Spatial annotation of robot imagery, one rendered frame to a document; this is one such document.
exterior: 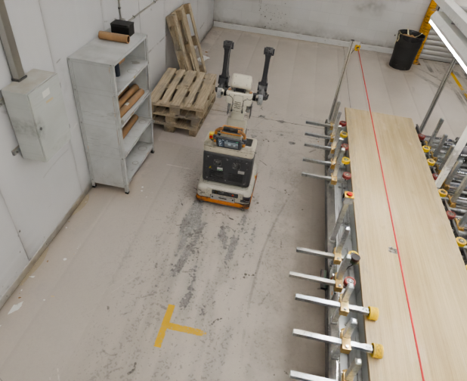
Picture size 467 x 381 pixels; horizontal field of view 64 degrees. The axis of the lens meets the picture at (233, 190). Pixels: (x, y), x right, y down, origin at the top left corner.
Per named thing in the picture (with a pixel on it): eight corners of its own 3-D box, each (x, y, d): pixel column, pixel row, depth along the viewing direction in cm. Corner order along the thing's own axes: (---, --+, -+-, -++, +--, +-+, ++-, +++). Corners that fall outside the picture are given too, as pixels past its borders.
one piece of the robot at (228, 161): (247, 197, 429) (256, 135, 375) (200, 188, 434) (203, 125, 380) (252, 180, 454) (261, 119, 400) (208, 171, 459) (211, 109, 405)
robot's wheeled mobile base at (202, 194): (248, 212, 431) (251, 195, 415) (195, 200, 437) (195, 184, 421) (257, 176, 482) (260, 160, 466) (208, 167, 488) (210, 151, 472)
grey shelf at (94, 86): (91, 187, 444) (66, 57, 344) (122, 146, 512) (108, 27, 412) (128, 194, 440) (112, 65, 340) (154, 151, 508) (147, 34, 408)
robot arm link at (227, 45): (222, 41, 385) (231, 43, 384) (224, 39, 396) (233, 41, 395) (218, 85, 408) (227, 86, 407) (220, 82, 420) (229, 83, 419)
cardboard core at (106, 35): (97, 32, 377) (126, 36, 375) (100, 29, 383) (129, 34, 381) (98, 40, 382) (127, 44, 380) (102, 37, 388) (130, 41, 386)
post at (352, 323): (329, 361, 242) (351, 322, 211) (329, 356, 245) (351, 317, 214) (335, 363, 242) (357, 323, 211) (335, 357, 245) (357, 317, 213)
